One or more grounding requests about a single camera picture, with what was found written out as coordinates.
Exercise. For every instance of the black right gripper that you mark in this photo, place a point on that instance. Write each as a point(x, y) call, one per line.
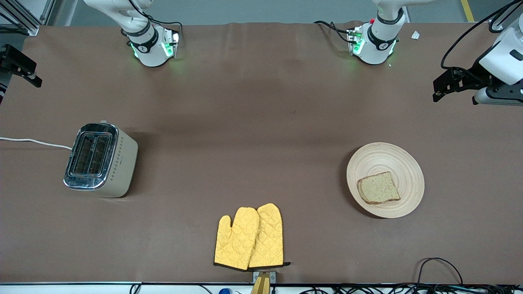
point(9, 58)

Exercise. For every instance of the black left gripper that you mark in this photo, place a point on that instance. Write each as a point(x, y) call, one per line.
point(472, 76)

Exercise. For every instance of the round wooden plate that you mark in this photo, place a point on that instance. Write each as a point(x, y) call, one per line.
point(388, 157)

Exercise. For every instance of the brown bread slice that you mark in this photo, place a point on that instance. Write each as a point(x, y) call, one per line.
point(379, 188)

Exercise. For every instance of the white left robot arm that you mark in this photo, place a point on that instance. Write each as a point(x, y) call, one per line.
point(378, 49)

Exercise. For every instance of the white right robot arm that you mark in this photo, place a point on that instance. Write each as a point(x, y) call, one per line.
point(151, 53)

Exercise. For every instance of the beige chrome two-slot toaster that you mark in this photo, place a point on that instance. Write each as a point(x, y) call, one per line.
point(102, 163)

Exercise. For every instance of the small white paper scrap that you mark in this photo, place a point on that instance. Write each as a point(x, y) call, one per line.
point(415, 35)

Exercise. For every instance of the yellow floor tape strip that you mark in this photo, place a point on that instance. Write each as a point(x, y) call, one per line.
point(468, 10)

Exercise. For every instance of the brown table cover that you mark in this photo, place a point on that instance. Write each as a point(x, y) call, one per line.
point(327, 122)

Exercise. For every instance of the yellow quilted oven mitt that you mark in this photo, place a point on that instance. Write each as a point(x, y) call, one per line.
point(237, 241)
point(269, 237)

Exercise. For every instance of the small blue cap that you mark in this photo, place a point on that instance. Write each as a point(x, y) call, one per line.
point(224, 291)

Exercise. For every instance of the aluminium frame profile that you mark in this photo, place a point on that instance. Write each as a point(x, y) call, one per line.
point(24, 24)

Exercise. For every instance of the grey metal bracket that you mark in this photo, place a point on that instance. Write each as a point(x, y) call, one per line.
point(273, 277)

